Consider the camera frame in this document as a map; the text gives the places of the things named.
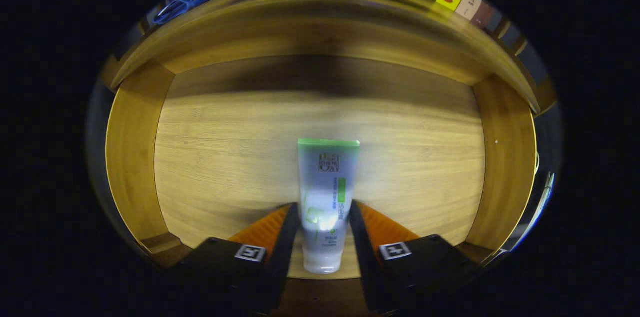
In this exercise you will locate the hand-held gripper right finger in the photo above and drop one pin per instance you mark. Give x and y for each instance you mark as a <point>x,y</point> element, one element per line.
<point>365,257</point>

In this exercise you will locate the wooden drawer with black knob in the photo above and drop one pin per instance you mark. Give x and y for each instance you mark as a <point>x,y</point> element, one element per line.
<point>225,157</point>

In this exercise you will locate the dark red book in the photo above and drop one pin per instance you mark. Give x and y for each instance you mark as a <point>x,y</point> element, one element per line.
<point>484,14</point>

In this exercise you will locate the beige orange book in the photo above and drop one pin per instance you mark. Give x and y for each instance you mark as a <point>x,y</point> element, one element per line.
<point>469,4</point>

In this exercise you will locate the white tube with green end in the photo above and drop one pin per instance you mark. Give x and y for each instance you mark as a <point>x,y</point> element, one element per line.
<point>327,192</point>

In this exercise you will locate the wooden cabinet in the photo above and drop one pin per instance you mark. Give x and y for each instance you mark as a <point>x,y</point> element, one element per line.
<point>320,32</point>

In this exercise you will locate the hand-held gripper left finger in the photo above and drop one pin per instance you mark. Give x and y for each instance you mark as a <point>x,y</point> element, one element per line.
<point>285,252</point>

